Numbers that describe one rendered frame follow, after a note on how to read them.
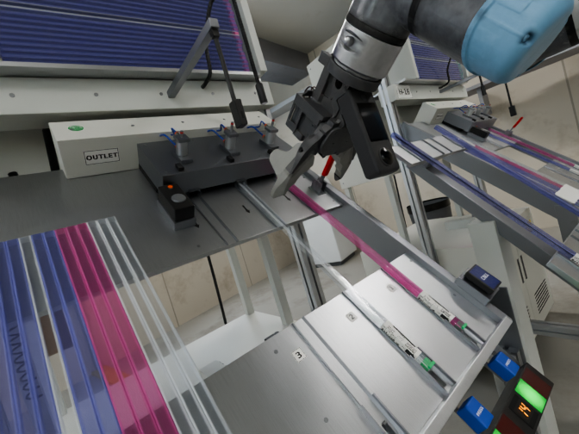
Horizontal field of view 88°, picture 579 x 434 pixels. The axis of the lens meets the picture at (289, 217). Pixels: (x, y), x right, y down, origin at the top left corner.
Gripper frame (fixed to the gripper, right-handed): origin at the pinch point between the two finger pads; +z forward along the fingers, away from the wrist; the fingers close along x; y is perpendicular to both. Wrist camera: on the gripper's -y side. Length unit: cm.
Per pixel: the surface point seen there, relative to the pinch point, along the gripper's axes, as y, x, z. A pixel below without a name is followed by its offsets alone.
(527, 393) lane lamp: -41.9, -11.0, 4.1
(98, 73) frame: 45.9, 19.3, 4.3
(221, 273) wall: 143, -120, 323
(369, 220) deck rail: -5.4, -19.0, 9.4
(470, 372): -34.2, -3.1, 2.5
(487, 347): -34.1, -9.4, 2.5
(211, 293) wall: 125, -98, 329
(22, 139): 51, 34, 22
